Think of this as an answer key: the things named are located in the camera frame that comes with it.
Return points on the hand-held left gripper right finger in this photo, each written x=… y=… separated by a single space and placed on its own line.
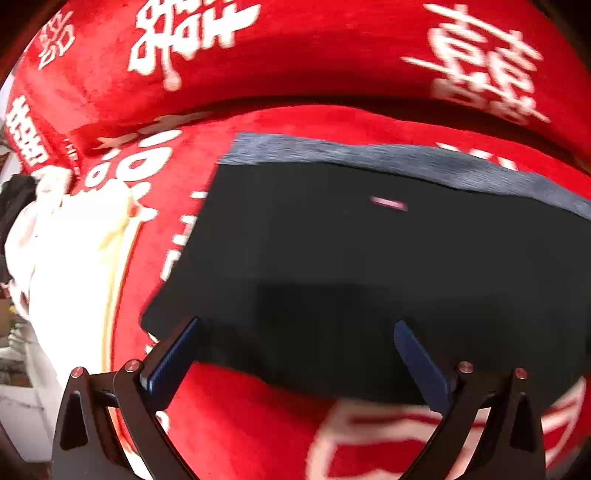
x=421 y=362

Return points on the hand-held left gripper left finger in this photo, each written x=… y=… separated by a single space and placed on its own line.
x=174 y=357

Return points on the black pants with grey lining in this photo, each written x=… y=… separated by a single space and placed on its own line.
x=323 y=254

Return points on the white cloth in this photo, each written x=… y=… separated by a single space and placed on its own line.
x=69 y=277

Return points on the dark cloth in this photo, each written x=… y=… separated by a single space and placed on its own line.
x=14 y=196

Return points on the red printed sofa cover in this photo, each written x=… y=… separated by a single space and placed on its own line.
x=323 y=69

